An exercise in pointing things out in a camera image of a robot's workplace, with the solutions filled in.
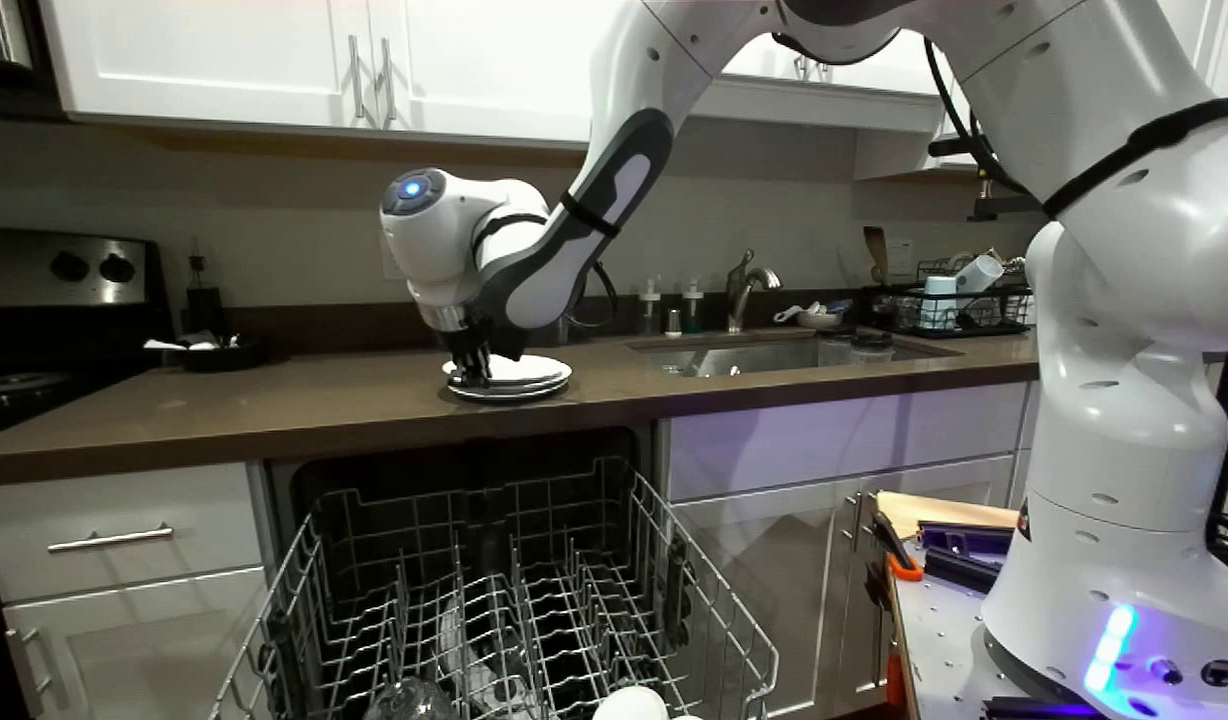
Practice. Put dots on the clear glass jar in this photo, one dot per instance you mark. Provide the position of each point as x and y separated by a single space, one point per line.
409 703

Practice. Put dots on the stainless steel sink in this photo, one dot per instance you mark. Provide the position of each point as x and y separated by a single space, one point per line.
774 357

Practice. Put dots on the wooden board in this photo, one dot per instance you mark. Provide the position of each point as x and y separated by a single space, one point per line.
946 508

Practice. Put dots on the clear drinking glass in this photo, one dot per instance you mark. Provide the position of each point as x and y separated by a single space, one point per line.
462 655

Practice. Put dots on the small soap bottle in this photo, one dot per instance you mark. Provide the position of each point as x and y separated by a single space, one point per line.
649 311
692 304

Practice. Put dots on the purple black tool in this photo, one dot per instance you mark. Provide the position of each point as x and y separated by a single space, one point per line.
964 551

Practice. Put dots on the clear plastic container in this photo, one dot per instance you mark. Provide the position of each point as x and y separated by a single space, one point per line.
978 272

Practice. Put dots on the white base cabinet door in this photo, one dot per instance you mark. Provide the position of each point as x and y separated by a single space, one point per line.
145 655

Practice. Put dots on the white dish rag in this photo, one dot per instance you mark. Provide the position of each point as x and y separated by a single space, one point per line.
806 315

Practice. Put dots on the wooden kitchen utensil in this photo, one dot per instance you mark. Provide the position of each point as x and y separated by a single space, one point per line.
879 253

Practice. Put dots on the chrome kitchen faucet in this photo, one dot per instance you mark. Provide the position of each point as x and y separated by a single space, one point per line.
745 284

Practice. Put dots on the white sink base cabinet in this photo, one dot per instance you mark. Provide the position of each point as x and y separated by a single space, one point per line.
796 440

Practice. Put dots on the white kitchen drawer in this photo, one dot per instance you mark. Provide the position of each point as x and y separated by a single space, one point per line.
106 502

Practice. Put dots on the black tray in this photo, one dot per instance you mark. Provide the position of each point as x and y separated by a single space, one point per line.
213 355

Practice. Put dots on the black stove knob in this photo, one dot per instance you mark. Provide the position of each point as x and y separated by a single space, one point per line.
68 267
117 267

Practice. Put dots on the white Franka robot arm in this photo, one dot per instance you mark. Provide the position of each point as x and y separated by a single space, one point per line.
1116 440

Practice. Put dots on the wide white wall cabinet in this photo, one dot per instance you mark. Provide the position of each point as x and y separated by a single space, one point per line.
236 53

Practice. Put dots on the white round cup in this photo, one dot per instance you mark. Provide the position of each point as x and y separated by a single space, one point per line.
628 707

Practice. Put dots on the dark glass bottle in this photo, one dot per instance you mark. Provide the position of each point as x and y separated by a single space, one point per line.
200 292

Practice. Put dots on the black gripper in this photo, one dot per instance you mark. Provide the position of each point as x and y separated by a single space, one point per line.
486 335

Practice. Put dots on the small white wall cabinet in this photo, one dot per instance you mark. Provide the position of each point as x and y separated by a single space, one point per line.
852 84

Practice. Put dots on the black dish drying rack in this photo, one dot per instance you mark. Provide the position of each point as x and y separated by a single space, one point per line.
958 318

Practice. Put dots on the black stainless stove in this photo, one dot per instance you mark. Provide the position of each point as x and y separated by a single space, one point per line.
55 335

